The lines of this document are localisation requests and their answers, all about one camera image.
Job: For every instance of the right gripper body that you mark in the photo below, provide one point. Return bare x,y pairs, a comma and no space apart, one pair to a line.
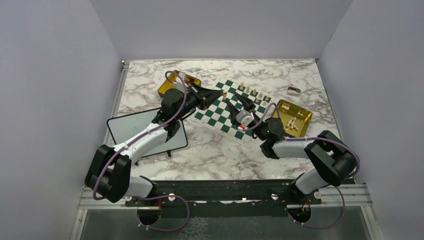
255,116

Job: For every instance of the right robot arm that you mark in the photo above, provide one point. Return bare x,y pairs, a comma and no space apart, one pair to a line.
333,162

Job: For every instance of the pile of light chess pieces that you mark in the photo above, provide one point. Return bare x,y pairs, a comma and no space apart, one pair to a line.
291,124

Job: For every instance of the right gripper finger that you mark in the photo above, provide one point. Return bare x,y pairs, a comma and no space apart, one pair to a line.
247,103
233,112

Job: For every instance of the gold tin with light pieces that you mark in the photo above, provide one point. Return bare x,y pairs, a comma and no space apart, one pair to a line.
303,124

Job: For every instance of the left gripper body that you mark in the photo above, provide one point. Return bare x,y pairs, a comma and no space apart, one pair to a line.
197,95

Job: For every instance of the gold tin with dark pieces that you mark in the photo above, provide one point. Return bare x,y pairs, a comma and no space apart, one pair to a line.
167,85

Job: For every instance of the aluminium rail right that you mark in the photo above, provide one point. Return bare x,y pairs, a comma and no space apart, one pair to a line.
354,195

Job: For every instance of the small whiteboard with stand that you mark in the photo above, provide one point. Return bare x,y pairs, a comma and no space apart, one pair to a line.
124,127

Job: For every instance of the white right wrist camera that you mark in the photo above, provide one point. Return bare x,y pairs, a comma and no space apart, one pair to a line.
244,118

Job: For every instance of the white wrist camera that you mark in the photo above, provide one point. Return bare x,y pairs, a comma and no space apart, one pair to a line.
244,118
181,86

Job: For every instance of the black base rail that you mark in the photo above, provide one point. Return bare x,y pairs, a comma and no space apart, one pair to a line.
223,199

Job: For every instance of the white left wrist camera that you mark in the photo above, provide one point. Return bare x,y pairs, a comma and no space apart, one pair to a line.
181,86

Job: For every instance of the beige stapler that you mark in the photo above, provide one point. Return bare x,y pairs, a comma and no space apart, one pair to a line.
293,91

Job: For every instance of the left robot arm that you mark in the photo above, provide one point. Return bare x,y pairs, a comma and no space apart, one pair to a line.
109,175

